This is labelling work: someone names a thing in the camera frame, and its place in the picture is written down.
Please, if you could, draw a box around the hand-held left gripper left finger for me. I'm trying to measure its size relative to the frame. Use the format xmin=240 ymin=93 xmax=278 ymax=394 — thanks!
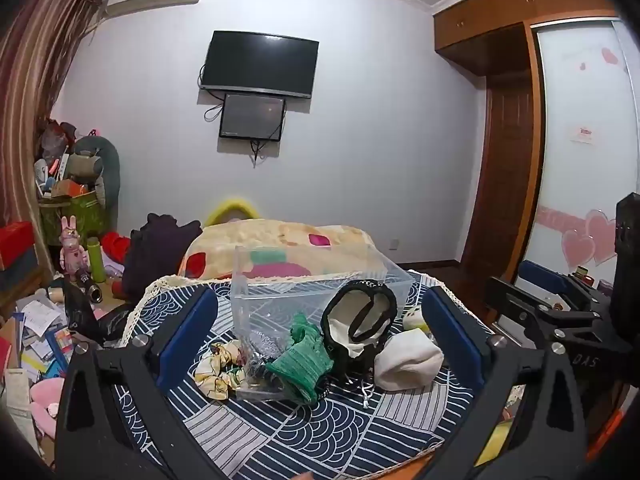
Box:
xmin=54 ymin=287 xmax=223 ymax=480

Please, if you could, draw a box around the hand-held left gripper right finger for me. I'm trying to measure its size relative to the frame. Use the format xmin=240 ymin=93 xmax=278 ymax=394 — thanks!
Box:
xmin=417 ymin=286 xmax=588 ymax=480

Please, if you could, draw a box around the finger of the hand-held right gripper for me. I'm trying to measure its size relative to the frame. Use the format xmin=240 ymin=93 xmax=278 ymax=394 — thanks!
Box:
xmin=484 ymin=276 xmax=570 ymax=346
xmin=517 ymin=260 xmax=608 ymax=318

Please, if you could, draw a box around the yellow plush toy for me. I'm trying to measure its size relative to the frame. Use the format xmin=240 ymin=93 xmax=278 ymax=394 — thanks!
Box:
xmin=402 ymin=309 xmax=433 ymax=333

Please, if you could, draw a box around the floral scrunchie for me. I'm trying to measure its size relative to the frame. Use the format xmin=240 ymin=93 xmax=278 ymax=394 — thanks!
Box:
xmin=192 ymin=340 xmax=248 ymax=401

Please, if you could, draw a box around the white cloth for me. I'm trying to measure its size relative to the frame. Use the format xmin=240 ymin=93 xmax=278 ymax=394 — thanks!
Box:
xmin=374 ymin=332 xmax=445 ymax=392

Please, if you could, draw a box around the black and white hat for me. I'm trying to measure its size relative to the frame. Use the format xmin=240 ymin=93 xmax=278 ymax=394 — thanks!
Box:
xmin=320 ymin=280 xmax=398 ymax=386

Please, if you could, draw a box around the clear plastic storage box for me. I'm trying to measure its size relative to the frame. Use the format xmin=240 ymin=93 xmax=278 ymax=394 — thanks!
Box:
xmin=230 ymin=246 xmax=416 ymax=401

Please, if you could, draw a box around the green knit cloth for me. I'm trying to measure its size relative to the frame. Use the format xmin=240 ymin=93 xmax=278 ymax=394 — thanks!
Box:
xmin=265 ymin=312 xmax=335 ymax=406

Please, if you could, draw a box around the dark purple garment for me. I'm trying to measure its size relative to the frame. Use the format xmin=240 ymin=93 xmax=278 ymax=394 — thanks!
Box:
xmin=121 ymin=213 xmax=203 ymax=303

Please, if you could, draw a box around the wooden door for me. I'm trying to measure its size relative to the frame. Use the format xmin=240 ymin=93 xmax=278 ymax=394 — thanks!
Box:
xmin=460 ymin=77 xmax=540 ymax=286

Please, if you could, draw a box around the black plastic bag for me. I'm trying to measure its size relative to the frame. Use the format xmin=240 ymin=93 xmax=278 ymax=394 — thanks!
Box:
xmin=62 ymin=280 xmax=133 ymax=347

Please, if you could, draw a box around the black flashlight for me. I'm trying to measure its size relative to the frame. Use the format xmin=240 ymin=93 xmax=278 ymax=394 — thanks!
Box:
xmin=75 ymin=267 xmax=103 ymax=303

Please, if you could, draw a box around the red cloth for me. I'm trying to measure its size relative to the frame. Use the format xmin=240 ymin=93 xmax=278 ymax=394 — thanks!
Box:
xmin=100 ymin=231 xmax=132 ymax=263

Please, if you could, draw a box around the green bottle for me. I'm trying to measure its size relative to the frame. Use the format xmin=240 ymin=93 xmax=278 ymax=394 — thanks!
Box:
xmin=86 ymin=236 xmax=107 ymax=283

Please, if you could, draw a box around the printed beige blanket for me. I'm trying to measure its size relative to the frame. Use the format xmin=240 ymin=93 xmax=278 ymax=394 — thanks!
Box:
xmin=179 ymin=220 xmax=386 ymax=281

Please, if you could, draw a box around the yellow curved cushion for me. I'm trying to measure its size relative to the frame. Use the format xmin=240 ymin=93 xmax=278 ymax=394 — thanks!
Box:
xmin=205 ymin=199 xmax=258 ymax=227

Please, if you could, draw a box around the pink rabbit toy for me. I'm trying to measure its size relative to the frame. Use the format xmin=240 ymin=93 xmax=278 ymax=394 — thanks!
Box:
xmin=59 ymin=216 xmax=91 ymax=276

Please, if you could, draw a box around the blue patterned tablecloth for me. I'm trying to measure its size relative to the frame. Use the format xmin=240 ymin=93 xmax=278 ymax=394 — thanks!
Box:
xmin=112 ymin=270 xmax=496 ymax=480

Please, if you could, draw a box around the pile of papers and books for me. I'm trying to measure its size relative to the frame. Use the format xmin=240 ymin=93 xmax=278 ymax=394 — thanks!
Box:
xmin=0 ymin=285 xmax=76 ymax=461

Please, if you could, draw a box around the green fabric storage box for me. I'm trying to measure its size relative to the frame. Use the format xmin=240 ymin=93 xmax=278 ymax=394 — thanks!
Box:
xmin=39 ymin=190 xmax=112 ymax=248

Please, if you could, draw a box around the pink plush toy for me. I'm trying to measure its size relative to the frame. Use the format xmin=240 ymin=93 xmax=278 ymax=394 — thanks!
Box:
xmin=29 ymin=377 xmax=66 ymax=436

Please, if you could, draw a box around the wooden wardrobe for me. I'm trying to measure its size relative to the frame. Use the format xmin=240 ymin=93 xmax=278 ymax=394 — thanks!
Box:
xmin=432 ymin=0 xmax=640 ymax=311

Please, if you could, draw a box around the grey-blue box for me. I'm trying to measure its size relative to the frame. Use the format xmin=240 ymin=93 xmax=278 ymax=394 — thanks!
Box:
xmin=0 ymin=250 xmax=41 ymax=292

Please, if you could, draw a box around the grey-green plush toy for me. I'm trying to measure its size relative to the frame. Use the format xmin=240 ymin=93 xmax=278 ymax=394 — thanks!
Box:
xmin=75 ymin=130 xmax=121 ymax=211

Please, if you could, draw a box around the red box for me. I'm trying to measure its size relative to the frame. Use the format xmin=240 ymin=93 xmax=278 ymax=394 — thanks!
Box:
xmin=0 ymin=221 xmax=37 ymax=268

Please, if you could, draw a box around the clear plastic bag of clutter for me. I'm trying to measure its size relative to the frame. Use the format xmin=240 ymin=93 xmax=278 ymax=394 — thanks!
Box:
xmin=37 ymin=120 xmax=77 ymax=196

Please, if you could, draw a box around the striped curtain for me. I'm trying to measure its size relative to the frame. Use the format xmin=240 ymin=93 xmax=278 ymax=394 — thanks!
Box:
xmin=0 ymin=0 xmax=112 ymax=241

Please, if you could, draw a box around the small wall-mounted monitor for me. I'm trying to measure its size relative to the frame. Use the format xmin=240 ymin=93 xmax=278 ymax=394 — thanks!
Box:
xmin=218 ymin=92 xmax=287 ymax=141

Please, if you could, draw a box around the wall-mounted television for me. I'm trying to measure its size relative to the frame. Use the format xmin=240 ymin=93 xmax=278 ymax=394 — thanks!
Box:
xmin=199 ymin=30 xmax=320 ymax=100

